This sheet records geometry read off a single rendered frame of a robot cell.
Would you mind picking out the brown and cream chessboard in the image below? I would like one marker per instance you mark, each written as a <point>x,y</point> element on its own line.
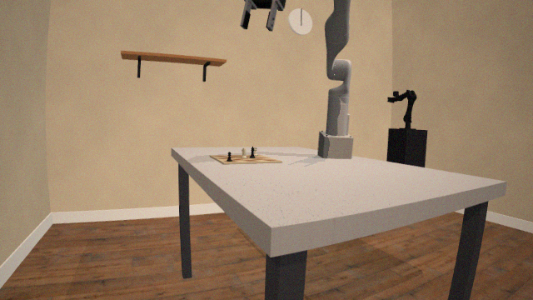
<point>237,159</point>

